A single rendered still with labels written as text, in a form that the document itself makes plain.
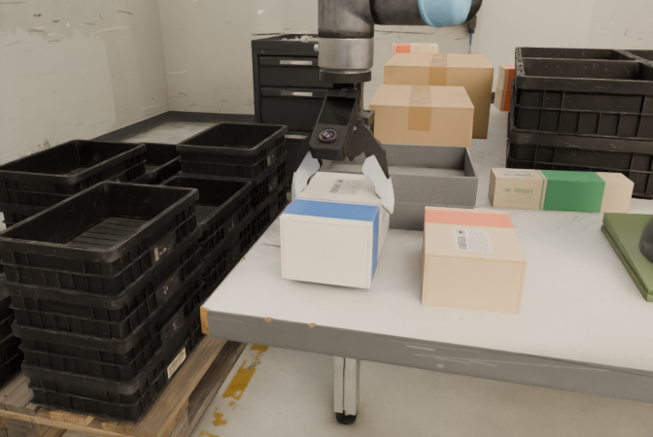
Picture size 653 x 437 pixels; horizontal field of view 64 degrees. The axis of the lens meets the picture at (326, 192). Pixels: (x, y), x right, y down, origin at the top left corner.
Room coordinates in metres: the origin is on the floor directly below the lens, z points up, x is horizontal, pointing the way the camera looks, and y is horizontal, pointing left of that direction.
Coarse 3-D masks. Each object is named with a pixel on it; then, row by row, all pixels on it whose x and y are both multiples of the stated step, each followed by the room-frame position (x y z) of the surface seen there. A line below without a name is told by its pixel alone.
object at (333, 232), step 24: (312, 192) 0.71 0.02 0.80; (336, 192) 0.71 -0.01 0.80; (360, 192) 0.71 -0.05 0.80; (288, 216) 0.63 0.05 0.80; (312, 216) 0.63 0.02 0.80; (336, 216) 0.63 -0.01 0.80; (360, 216) 0.63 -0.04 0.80; (384, 216) 0.72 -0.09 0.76; (288, 240) 0.62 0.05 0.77; (312, 240) 0.61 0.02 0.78; (336, 240) 0.61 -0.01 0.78; (360, 240) 0.60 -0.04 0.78; (384, 240) 0.74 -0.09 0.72; (288, 264) 0.62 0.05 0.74; (312, 264) 0.61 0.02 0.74; (336, 264) 0.61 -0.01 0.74; (360, 264) 0.60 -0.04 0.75
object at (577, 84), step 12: (516, 60) 1.33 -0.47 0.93; (528, 60) 1.38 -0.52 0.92; (540, 60) 1.38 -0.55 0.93; (552, 60) 1.37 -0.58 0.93; (564, 60) 1.36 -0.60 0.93; (576, 60) 1.35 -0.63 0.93; (588, 60) 1.34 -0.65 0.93; (600, 60) 1.33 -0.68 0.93; (612, 60) 1.33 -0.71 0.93; (516, 72) 1.13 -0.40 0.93; (516, 84) 1.04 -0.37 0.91; (528, 84) 1.02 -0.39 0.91; (540, 84) 1.02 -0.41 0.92; (552, 84) 1.01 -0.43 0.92; (564, 84) 1.00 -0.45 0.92; (576, 84) 1.00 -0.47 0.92; (588, 84) 0.99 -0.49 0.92; (600, 84) 0.98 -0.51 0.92; (612, 84) 0.98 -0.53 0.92; (624, 84) 0.97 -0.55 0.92; (636, 84) 0.96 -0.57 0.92; (648, 84) 0.96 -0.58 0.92
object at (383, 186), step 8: (368, 160) 0.69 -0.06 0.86; (376, 160) 0.69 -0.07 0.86; (368, 168) 0.69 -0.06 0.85; (376, 168) 0.69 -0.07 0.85; (368, 176) 0.69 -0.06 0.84; (376, 176) 0.69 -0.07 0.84; (384, 176) 0.69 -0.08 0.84; (376, 184) 0.69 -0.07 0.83; (384, 184) 0.69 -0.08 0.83; (376, 192) 0.69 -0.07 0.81; (384, 192) 0.69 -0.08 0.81; (392, 192) 0.69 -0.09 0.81; (384, 200) 0.69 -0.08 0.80; (392, 200) 0.69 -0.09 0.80; (384, 208) 0.69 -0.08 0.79; (392, 208) 0.69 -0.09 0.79
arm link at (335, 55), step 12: (324, 48) 0.70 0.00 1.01; (336, 48) 0.69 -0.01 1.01; (348, 48) 0.69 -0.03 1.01; (360, 48) 0.69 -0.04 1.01; (372, 48) 0.71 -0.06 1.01; (324, 60) 0.70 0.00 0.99; (336, 60) 0.69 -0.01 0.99; (348, 60) 0.69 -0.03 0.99; (360, 60) 0.69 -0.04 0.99; (372, 60) 0.72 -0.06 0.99; (336, 72) 0.70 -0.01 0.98; (348, 72) 0.70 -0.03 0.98; (360, 72) 0.70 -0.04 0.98
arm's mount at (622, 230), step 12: (612, 216) 0.80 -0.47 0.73; (624, 216) 0.80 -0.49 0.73; (636, 216) 0.79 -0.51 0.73; (648, 216) 0.79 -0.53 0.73; (612, 228) 0.76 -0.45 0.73; (624, 228) 0.75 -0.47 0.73; (636, 228) 0.75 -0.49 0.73; (612, 240) 0.75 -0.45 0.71; (624, 240) 0.72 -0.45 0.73; (636, 240) 0.71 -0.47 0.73; (624, 252) 0.69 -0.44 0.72; (636, 252) 0.68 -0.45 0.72; (624, 264) 0.68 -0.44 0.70; (636, 264) 0.65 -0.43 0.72; (648, 264) 0.65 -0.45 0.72; (636, 276) 0.64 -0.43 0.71; (648, 276) 0.62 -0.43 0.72; (648, 288) 0.59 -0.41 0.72; (648, 300) 0.59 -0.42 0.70
